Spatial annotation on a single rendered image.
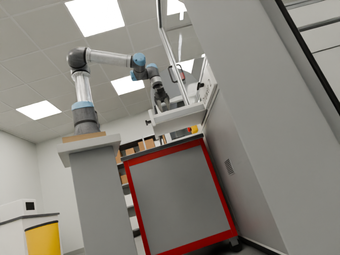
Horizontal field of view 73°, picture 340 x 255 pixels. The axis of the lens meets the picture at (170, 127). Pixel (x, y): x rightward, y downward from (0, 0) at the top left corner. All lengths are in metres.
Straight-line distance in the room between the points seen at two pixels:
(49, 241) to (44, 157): 3.31
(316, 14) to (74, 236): 5.82
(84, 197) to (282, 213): 0.87
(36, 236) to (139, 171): 2.35
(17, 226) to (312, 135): 4.37
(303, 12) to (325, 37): 0.16
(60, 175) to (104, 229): 5.28
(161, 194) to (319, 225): 1.24
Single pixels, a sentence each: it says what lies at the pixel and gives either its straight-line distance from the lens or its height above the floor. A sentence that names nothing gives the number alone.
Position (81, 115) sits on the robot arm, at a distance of 1.27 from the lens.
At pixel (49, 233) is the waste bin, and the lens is 3.68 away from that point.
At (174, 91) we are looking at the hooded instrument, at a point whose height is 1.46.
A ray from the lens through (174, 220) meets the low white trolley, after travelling 1.53.
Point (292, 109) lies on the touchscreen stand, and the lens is 0.36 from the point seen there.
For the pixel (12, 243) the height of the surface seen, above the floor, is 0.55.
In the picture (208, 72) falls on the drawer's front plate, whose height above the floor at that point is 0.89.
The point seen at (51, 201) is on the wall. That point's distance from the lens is 6.37.
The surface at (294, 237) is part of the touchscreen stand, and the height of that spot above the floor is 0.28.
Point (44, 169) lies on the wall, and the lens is 6.56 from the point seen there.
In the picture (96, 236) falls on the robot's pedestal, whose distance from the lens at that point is 1.10.
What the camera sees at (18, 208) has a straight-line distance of 4.84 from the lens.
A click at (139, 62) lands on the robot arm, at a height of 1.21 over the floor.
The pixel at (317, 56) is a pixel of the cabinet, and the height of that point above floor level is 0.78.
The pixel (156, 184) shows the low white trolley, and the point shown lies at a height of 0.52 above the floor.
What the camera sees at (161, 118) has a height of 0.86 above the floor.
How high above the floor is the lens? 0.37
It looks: 18 degrees up
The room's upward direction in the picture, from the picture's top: 18 degrees counter-clockwise
